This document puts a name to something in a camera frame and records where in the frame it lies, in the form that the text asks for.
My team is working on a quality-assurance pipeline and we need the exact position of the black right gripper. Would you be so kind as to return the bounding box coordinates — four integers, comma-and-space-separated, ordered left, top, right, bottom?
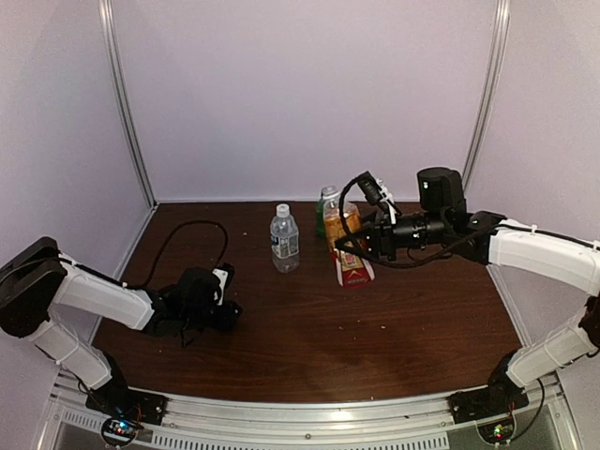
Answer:
336, 207, 449, 263

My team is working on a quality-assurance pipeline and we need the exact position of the orange tea bottle red label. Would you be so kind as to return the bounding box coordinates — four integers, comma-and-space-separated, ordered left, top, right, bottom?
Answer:
322, 194, 380, 289

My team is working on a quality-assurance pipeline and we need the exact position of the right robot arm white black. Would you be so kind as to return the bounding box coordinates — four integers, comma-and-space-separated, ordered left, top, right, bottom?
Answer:
335, 167, 599, 414

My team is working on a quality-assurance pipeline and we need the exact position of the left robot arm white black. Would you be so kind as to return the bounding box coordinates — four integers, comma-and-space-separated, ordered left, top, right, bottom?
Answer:
1, 236, 242, 416

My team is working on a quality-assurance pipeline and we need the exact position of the green plastic bottle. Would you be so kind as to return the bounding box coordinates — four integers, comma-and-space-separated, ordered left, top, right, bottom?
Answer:
315, 185, 338, 238

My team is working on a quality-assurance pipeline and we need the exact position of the clear water bottle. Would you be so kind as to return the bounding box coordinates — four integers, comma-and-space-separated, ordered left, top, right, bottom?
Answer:
270, 203, 300, 274

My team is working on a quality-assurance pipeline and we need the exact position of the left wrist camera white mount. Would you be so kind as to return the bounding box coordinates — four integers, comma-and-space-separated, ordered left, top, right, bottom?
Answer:
212, 262, 235, 306

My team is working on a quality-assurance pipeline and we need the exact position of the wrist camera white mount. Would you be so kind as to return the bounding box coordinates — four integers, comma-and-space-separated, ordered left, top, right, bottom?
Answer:
212, 262, 235, 306
357, 172, 400, 225

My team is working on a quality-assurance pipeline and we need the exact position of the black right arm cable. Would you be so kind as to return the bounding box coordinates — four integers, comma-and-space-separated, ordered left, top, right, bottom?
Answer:
339, 177, 488, 269

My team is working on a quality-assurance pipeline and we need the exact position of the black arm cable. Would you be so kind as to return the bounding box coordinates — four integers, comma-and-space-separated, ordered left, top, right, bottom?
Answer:
339, 177, 488, 269
126, 220, 231, 290

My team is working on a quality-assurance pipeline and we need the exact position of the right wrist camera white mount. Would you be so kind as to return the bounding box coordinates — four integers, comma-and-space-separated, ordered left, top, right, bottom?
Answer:
357, 172, 400, 225

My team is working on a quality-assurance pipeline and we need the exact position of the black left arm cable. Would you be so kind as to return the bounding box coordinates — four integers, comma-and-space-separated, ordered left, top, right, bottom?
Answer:
126, 220, 231, 290

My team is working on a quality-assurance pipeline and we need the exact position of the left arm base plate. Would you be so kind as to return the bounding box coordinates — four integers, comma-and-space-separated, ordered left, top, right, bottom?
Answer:
85, 384, 168, 426

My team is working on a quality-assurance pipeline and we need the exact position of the front aluminium rail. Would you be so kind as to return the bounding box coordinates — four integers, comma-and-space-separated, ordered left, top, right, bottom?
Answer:
33, 371, 582, 449

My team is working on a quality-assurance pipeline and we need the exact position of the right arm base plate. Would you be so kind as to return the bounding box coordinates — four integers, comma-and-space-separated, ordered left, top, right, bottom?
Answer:
448, 382, 529, 424

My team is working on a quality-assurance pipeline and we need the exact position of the right aluminium frame post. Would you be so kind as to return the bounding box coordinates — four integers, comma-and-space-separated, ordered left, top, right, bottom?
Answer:
462, 0, 511, 190

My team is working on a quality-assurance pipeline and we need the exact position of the aluminium frame post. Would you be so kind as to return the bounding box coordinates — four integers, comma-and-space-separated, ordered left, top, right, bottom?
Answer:
462, 0, 511, 190
97, 0, 158, 209

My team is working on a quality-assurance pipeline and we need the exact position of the left aluminium frame post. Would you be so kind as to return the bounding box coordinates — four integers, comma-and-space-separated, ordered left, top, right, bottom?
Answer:
97, 0, 158, 209

